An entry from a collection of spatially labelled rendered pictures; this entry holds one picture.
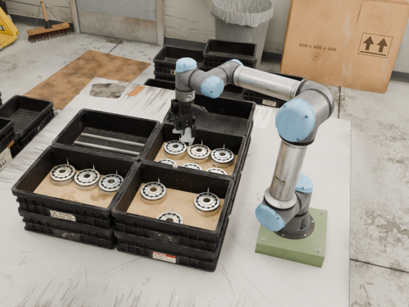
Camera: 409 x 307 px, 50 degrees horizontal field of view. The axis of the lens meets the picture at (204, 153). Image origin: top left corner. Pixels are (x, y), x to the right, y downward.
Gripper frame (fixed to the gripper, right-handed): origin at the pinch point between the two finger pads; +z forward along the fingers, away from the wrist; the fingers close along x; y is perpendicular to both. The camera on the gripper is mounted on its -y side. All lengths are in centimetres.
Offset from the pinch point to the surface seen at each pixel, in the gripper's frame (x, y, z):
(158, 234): 28.1, 26.8, 15.9
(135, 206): 8.3, 27.4, 18.3
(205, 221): 28.5, 7.2, 18.0
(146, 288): 36, 35, 32
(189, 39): -267, -151, 77
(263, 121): -32, -67, 26
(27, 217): -9, 65, 22
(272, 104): -69, -106, 44
